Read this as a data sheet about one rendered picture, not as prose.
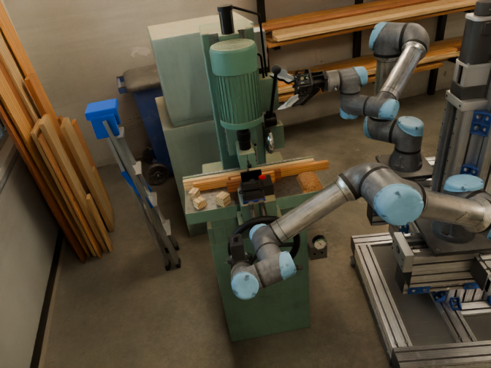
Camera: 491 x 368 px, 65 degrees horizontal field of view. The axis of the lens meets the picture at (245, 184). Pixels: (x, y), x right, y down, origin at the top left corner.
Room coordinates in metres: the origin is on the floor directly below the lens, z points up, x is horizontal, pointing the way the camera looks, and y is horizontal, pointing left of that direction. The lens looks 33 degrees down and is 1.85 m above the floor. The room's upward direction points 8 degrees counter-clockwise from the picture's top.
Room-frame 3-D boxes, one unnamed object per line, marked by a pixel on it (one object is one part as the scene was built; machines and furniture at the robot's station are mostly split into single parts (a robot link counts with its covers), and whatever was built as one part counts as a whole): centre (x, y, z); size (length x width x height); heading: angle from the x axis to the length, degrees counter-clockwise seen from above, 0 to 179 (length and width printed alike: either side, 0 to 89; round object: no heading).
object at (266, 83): (1.69, -0.16, 1.23); 0.09 x 0.08 x 0.15; 4
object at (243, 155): (1.49, -0.02, 1.03); 0.14 x 0.07 x 0.09; 4
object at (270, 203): (1.28, -0.04, 0.92); 0.15 x 0.13 x 0.09; 94
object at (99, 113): (2.01, 0.65, 0.58); 0.27 x 0.25 x 1.16; 99
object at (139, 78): (3.29, 0.64, 0.48); 0.64 x 0.54 x 0.97; 104
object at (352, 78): (1.40, -0.45, 1.34); 0.11 x 0.08 x 0.09; 94
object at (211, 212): (1.36, -0.03, 0.87); 0.61 x 0.30 x 0.06; 94
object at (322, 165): (1.47, -0.08, 0.92); 0.62 x 0.02 x 0.04; 94
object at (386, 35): (1.66, -0.69, 1.19); 0.15 x 0.12 x 0.55; 46
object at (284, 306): (1.59, -0.01, 0.36); 0.58 x 0.45 x 0.71; 4
